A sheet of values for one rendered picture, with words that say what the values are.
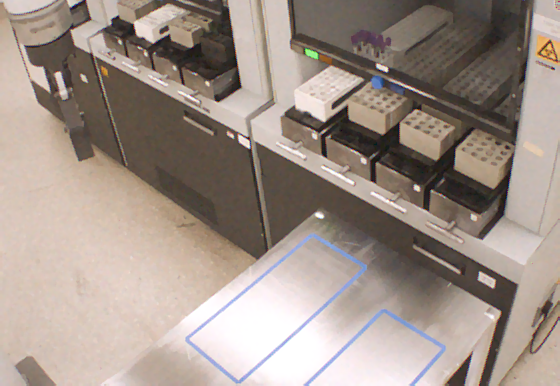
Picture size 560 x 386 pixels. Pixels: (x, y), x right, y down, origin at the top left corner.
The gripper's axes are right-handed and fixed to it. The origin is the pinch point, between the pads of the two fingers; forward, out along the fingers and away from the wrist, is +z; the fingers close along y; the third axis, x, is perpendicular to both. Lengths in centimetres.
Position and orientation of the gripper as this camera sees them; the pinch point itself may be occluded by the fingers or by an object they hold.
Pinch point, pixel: (80, 140)
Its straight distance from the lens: 108.1
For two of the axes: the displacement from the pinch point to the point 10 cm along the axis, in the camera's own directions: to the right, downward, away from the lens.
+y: 4.0, 5.8, -7.1
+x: 9.1, -3.3, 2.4
